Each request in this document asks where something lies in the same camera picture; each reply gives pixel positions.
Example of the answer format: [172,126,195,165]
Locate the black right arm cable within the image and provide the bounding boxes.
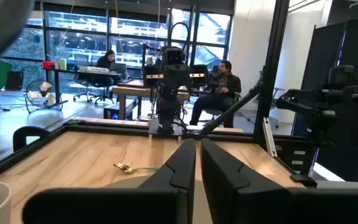
[167,21,191,48]

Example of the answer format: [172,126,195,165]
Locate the floor fan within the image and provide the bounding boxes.
[24,78,64,114]

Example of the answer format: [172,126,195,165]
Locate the black frame post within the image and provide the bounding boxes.
[252,0,291,144]

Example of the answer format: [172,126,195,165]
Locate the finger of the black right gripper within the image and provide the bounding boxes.
[142,64,165,88]
[189,64,210,87]

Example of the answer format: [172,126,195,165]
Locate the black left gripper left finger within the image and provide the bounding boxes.
[22,138,197,224]

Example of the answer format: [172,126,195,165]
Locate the wooden top table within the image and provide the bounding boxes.
[111,78,193,121]

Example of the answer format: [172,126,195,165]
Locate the large glass window wall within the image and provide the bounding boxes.
[1,8,233,95]

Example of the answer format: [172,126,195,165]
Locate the dark laptop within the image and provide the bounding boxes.
[109,62,127,75]

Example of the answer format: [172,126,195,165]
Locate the black diagonal frame brace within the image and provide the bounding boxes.
[197,83,264,138]

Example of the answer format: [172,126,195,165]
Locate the black curved chair back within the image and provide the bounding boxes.
[12,125,52,153]

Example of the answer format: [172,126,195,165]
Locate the black table edge frame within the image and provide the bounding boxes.
[0,119,318,182]

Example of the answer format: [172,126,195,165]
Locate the black box with white labels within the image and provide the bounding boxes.
[277,141,316,175]

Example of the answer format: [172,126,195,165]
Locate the white flat box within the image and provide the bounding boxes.
[79,65,109,74]

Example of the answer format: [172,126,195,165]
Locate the seated person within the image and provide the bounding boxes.
[189,60,242,128]

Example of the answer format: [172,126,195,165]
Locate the black clamp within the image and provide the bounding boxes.
[290,174,318,189]

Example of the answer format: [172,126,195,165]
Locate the black floor box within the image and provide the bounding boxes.
[4,70,25,92]

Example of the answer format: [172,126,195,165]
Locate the gold spoon with green handle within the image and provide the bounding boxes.
[113,162,161,174]

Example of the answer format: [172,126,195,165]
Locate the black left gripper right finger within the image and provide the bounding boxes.
[200,138,358,224]

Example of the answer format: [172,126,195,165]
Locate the black computer tower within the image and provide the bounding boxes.
[103,102,134,121]

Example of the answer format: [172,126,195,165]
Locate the person at laptop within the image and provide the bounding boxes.
[92,49,117,88]

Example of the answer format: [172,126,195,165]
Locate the black office chair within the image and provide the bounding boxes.
[91,76,116,105]

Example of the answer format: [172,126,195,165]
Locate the black mounted equipment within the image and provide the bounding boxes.
[276,64,358,151]

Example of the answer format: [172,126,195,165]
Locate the black room divider panel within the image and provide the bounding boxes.
[292,16,358,184]

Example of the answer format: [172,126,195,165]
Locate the silver aluminium bracket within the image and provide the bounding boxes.
[262,117,278,158]

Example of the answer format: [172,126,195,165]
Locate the grey office chair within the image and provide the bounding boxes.
[72,53,94,103]

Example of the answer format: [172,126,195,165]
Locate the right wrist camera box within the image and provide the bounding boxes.
[161,45,186,65]

